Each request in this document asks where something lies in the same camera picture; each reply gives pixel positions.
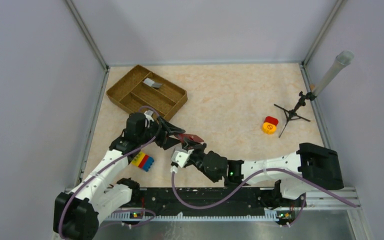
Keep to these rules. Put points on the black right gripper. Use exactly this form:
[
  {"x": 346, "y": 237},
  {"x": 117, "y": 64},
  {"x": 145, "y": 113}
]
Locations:
[{"x": 193, "y": 148}]

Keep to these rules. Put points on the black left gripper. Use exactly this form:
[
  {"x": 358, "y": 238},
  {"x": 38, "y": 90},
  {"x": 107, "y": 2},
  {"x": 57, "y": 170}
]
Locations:
[{"x": 165, "y": 140}]

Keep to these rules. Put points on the red leather card holder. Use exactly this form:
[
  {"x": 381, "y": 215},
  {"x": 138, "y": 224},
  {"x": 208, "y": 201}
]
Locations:
[{"x": 185, "y": 137}]

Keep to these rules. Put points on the brown woven divided tray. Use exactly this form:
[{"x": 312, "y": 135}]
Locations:
[{"x": 130, "y": 93}]

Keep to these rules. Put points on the grey credit cards stack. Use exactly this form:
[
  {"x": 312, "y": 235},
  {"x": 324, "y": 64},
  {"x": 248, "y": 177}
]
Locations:
[{"x": 151, "y": 83}]

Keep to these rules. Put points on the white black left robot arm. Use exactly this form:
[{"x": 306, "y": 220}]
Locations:
[{"x": 79, "y": 213}]

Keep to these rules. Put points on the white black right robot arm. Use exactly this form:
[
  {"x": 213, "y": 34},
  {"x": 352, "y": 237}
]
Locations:
[{"x": 310, "y": 167}]

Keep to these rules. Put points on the yellow red blue toy block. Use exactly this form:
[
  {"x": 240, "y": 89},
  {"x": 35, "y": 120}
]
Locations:
[{"x": 142, "y": 161}]

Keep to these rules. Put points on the yellow red emergency stop button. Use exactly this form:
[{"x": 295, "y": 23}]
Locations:
[{"x": 269, "y": 125}]

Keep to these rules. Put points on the black mini tripod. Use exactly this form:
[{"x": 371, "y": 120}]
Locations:
[{"x": 291, "y": 115}]

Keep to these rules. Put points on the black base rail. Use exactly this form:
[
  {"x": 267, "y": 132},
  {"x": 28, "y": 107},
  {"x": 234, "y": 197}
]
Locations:
[{"x": 247, "y": 201}]

